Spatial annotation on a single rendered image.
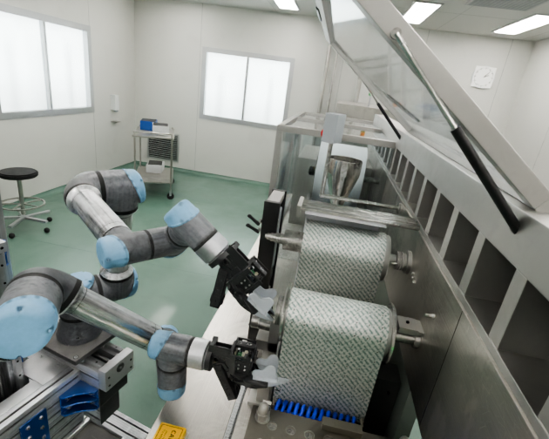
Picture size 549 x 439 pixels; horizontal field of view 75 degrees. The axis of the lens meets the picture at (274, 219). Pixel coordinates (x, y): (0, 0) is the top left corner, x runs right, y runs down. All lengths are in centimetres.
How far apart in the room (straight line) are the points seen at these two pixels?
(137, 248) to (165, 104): 617
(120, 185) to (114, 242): 39
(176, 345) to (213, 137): 587
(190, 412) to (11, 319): 54
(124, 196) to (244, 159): 542
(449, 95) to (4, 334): 88
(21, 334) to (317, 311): 62
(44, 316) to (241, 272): 41
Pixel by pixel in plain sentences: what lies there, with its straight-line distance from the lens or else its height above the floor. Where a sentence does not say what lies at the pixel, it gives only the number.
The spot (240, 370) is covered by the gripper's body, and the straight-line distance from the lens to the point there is 97.
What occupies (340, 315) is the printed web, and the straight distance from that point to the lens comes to 88.
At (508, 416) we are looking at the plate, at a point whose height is 142.
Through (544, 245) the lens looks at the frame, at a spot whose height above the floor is 163.
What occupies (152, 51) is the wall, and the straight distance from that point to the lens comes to 706.
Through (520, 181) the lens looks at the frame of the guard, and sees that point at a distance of 64.
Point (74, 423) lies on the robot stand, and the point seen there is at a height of 50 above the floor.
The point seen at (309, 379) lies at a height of 111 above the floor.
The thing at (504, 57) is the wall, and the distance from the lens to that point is 671.
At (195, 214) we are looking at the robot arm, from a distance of 84.
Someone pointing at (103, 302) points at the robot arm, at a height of 119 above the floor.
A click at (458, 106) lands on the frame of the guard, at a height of 178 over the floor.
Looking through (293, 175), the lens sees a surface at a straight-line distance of 180.
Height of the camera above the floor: 178
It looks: 21 degrees down
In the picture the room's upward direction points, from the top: 8 degrees clockwise
